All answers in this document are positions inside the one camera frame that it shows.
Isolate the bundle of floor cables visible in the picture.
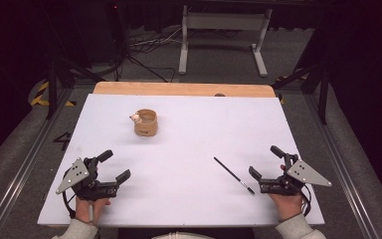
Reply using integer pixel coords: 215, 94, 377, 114
111, 25, 184, 84

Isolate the white metal stand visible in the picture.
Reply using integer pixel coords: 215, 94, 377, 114
177, 4, 274, 79

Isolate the black equipment tower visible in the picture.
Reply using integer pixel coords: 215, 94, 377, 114
104, 0, 131, 59

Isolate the aluminium floor rail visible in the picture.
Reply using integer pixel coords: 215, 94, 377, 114
301, 93, 381, 239
0, 88, 76, 239

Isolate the person's left hand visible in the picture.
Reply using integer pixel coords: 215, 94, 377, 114
75, 197, 111, 224

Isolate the wooden cup with animal figure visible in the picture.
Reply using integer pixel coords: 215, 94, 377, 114
128, 109, 159, 137

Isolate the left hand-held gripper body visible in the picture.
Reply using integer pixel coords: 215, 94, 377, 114
55, 156, 120, 202

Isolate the white table sheet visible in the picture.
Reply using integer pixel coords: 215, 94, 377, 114
37, 93, 325, 228

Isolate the person's right hand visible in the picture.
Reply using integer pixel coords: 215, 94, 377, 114
268, 193, 303, 223

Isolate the person's torso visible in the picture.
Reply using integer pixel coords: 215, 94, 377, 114
116, 226, 257, 239

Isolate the black tripod stand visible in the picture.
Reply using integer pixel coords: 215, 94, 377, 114
271, 62, 330, 126
44, 54, 107, 121

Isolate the black pen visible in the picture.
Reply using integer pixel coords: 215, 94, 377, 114
213, 156, 256, 196

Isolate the yellow black floor tape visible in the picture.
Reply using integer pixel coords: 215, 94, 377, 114
29, 81, 78, 109

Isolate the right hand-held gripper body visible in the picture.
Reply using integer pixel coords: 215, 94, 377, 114
259, 152, 333, 196

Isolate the right hand-held gripper cable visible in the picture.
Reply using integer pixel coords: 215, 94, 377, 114
298, 183, 313, 217

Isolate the hand-held gripper cable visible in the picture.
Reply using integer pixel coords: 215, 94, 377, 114
298, 183, 313, 217
62, 189, 78, 219

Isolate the left hand-held gripper cable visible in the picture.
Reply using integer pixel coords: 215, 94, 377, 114
62, 189, 78, 219

